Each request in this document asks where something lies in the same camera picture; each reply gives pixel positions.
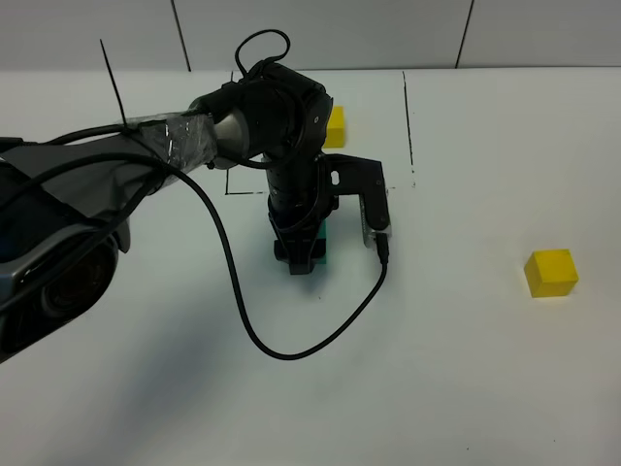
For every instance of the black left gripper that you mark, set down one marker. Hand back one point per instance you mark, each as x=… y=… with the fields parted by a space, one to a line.
x=299 y=202

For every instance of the teal block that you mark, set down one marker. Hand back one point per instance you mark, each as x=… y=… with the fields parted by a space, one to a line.
x=319 y=251

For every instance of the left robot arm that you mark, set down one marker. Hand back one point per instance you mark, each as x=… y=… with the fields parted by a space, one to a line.
x=66 y=203

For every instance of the yellow template block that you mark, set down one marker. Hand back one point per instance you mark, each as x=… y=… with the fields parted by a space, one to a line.
x=336 y=129

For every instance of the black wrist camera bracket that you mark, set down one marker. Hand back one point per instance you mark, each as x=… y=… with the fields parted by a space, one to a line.
x=341 y=175

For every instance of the black cable tie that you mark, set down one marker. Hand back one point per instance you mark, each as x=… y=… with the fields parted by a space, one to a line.
x=114 y=85

